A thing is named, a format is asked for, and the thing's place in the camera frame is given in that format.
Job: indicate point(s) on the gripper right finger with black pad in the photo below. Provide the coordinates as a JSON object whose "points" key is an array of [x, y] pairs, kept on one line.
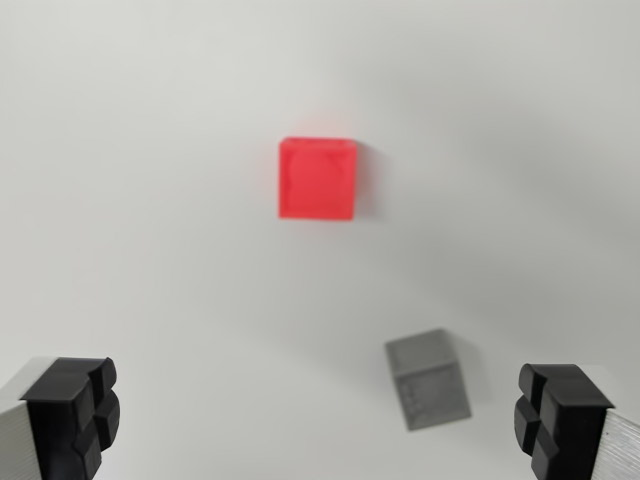
{"points": [[570, 420]]}

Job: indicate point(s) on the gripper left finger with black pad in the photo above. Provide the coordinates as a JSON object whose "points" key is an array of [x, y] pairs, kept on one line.
{"points": [[55, 415]]}

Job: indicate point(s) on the red cube with studs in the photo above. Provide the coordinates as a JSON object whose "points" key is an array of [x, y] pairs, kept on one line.
{"points": [[317, 182]]}

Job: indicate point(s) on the grey cube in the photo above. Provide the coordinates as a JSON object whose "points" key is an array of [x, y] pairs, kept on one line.
{"points": [[430, 385]]}

